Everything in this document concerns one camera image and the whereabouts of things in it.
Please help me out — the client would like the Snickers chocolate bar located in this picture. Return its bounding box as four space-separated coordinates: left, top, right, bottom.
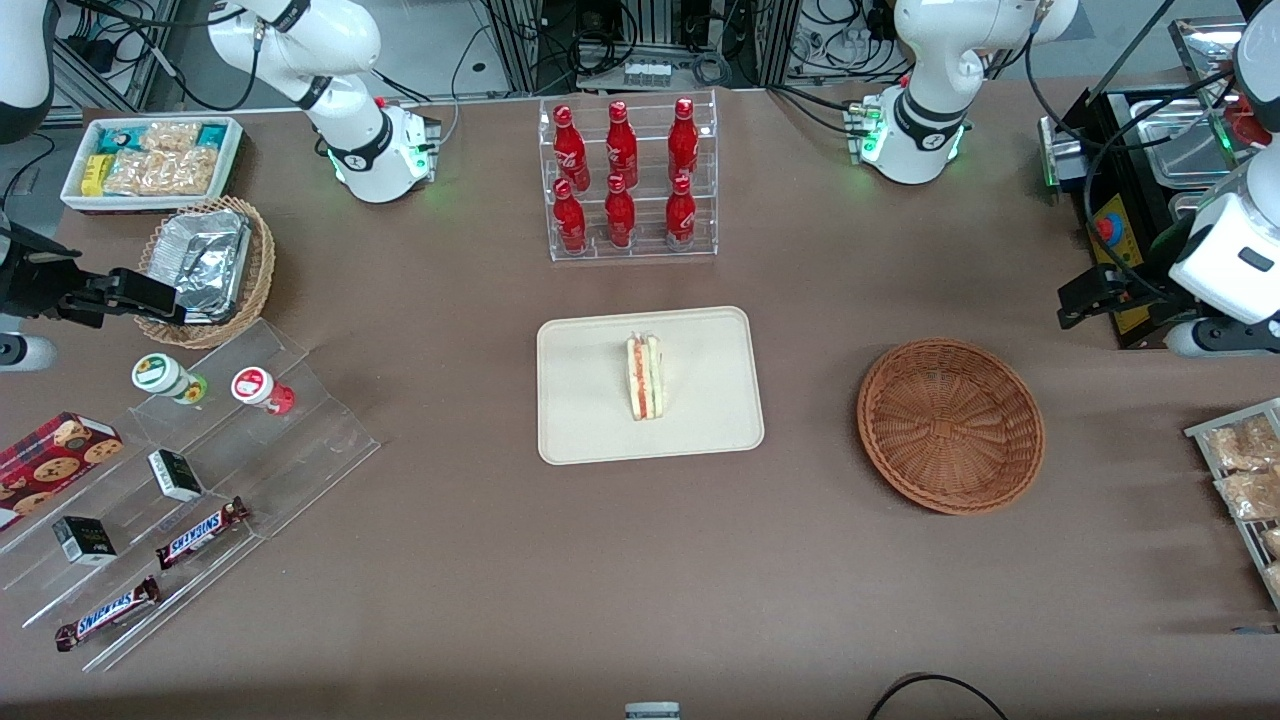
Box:
155 497 251 571
54 576 162 652

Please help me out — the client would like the triangular layered sandwich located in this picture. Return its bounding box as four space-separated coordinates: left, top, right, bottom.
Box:
626 333 665 422

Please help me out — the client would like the cream plastic tray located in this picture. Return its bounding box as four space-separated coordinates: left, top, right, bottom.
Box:
537 306 765 467

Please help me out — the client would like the black food warmer appliance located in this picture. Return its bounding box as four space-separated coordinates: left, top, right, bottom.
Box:
1038 15 1280 351

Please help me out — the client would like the light tan wicker basket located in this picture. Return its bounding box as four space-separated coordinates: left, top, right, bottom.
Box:
133 196 277 351

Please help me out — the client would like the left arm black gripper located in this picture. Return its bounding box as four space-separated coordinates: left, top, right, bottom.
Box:
1058 215 1191 329

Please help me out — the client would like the small black carton box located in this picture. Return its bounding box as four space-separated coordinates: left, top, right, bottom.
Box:
147 449 205 503
52 516 118 567

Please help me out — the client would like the clear acrylic stepped shelf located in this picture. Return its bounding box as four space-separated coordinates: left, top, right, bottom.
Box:
0 318 382 673

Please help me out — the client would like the black floor cable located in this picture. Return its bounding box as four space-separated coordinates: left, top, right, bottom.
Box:
865 673 1011 720

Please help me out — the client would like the red grilled sausage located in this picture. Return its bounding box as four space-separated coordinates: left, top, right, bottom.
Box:
1228 95 1273 149

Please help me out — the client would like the small clear snack bag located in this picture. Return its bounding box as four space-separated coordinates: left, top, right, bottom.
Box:
140 120 203 153

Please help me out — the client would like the red plaid cookie box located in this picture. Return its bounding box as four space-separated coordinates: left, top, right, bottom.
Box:
0 411 125 533

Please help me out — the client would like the clear acrylic bottle rack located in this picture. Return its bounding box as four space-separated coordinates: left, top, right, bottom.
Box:
538 88 719 263

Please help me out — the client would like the brown wicker basket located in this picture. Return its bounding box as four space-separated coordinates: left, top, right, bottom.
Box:
857 338 1047 517

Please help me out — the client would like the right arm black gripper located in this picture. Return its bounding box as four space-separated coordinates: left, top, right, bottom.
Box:
0 225 188 327

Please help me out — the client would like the white plastic bin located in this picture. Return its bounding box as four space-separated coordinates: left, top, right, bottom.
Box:
60 116 245 214

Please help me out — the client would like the red cola bottle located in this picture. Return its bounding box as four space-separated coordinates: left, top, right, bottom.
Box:
604 100 639 189
552 178 588 253
665 175 698 248
668 97 700 183
604 174 637 249
551 104 591 193

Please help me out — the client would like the red lidded yogurt cup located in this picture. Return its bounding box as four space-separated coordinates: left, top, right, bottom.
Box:
230 366 296 416

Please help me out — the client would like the green lidded yogurt cup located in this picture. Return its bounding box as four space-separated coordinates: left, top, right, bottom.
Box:
131 353 209 406

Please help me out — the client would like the large clear snack bag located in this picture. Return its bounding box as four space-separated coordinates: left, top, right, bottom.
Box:
103 146 219 197

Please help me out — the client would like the metal wire tray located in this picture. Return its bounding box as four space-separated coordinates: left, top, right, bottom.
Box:
1185 398 1280 611

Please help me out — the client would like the glass warmer lid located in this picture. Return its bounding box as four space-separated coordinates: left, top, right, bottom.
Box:
1168 15 1246 191

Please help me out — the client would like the aluminium foil container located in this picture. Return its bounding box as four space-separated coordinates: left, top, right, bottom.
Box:
148 208 253 324

